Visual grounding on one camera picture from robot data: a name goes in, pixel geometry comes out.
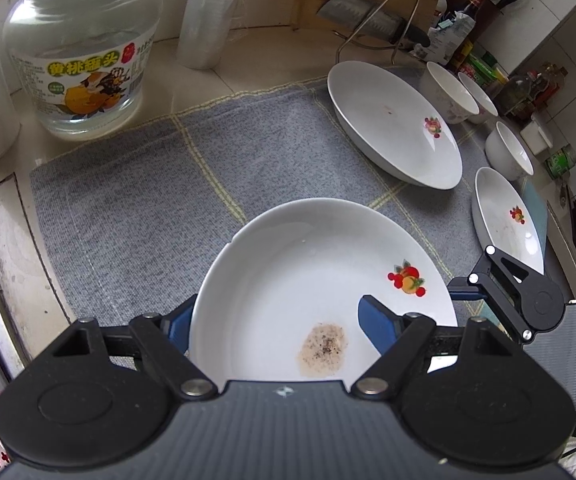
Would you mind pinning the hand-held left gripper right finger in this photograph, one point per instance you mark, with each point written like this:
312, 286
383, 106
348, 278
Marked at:
375, 327

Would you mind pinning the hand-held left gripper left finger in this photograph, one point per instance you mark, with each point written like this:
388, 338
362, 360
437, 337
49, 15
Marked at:
180, 327

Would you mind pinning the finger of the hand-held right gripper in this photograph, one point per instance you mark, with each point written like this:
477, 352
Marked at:
465, 293

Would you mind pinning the white fruit-print plate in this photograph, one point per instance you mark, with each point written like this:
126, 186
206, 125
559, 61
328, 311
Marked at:
288, 280
500, 200
388, 135

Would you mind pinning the white ceramic bowl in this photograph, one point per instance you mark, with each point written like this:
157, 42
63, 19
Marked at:
505, 152
449, 87
480, 92

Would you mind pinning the grey checked dish cloth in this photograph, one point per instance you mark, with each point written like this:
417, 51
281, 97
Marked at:
142, 200

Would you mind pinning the green tin can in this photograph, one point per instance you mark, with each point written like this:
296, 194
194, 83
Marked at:
562, 161

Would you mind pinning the white plastic container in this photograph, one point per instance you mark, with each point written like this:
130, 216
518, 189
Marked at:
537, 132

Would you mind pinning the clear glass oil bottle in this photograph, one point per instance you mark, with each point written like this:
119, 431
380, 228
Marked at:
520, 92

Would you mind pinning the green carton box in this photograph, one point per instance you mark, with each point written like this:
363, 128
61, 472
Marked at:
485, 70

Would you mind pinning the white clipped bag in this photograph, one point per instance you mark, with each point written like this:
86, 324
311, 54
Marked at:
445, 35

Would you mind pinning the dark soy sauce bottle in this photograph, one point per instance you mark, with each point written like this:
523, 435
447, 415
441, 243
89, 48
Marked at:
474, 7

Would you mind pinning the steel kitchen knife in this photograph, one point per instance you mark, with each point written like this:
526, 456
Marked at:
353, 12

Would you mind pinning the glass jar with label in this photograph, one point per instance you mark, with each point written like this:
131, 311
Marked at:
87, 25

